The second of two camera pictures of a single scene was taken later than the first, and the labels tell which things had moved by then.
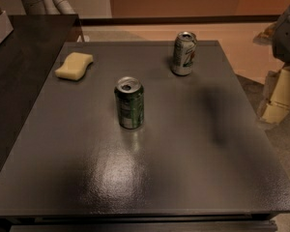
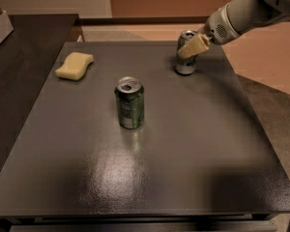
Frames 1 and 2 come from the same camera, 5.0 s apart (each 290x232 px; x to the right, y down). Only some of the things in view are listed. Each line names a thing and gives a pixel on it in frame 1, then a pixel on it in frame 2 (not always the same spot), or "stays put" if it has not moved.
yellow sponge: [74, 66] stays put
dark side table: [20, 68] stays put
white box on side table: [0, 29] stays put
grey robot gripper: [287, 36] → [219, 27]
